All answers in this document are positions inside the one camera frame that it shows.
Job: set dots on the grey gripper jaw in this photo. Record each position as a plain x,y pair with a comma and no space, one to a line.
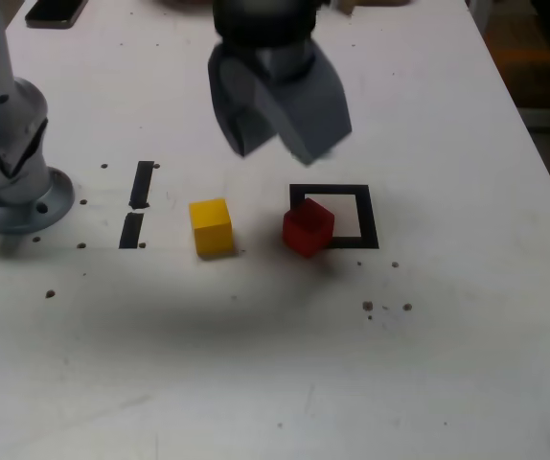
229,96
313,120

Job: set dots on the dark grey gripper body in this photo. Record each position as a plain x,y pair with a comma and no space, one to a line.
287,62

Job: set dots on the red cube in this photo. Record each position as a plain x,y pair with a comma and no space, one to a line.
306,230

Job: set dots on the yellow cube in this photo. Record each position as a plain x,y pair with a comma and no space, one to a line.
212,230

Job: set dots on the black tape square outline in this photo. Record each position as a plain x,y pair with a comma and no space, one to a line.
368,215

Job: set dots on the black tape strip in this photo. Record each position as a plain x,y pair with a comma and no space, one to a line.
142,184

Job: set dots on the black flat phone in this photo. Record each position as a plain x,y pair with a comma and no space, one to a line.
54,12

